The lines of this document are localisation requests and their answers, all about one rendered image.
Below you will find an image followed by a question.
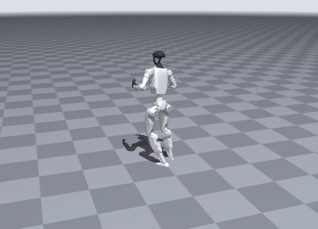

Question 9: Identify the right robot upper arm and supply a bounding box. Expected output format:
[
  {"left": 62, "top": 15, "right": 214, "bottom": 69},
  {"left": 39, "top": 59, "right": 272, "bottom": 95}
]
[{"left": 168, "top": 70, "right": 177, "bottom": 90}]

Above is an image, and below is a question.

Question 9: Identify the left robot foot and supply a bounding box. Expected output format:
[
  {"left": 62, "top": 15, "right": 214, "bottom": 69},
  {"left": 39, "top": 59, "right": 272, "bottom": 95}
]
[{"left": 156, "top": 162, "right": 169, "bottom": 167}]

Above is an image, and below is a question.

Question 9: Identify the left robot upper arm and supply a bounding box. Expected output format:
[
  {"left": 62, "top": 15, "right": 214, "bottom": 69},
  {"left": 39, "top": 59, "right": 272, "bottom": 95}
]
[{"left": 139, "top": 69, "right": 154, "bottom": 91}]

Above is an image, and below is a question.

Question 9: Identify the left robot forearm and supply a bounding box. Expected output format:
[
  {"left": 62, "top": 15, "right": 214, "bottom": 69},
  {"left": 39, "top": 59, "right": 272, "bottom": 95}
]
[{"left": 133, "top": 84, "right": 142, "bottom": 91}]

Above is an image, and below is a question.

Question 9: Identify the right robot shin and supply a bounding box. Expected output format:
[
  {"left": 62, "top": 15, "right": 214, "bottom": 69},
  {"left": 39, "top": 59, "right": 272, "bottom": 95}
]
[{"left": 162, "top": 131, "right": 173, "bottom": 159}]

